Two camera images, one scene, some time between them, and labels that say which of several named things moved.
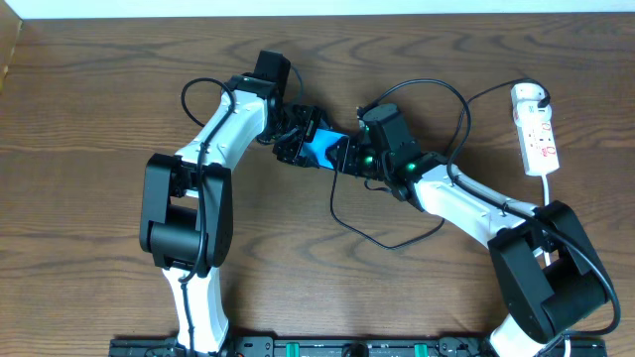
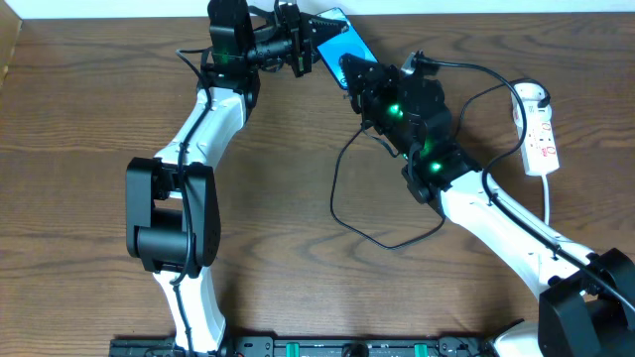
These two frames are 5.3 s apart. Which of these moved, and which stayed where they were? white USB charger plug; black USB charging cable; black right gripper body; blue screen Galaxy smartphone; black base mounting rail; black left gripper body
Moved: black right gripper body; blue screen Galaxy smartphone; black left gripper body
Stayed: black base mounting rail; black USB charging cable; white USB charger plug
